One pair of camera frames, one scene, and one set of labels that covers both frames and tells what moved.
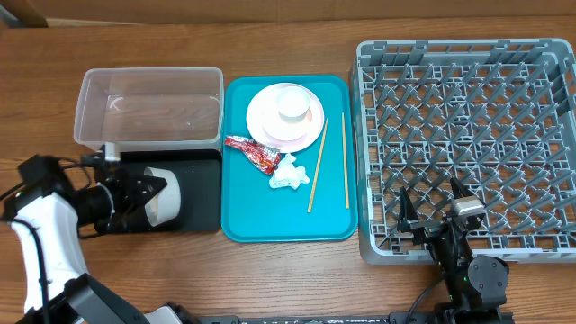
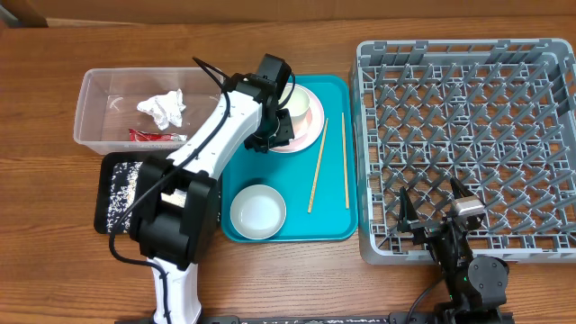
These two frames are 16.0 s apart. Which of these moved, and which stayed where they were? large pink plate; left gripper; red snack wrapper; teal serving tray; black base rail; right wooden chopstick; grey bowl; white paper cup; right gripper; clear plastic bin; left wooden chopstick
Moved: left gripper; grey bowl; red snack wrapper
Stayed: white paper cup; right gripper; teal serving tray; clear plastic bin; right wooden chopstick; black base rail; left wooden chopstick; large pink plate
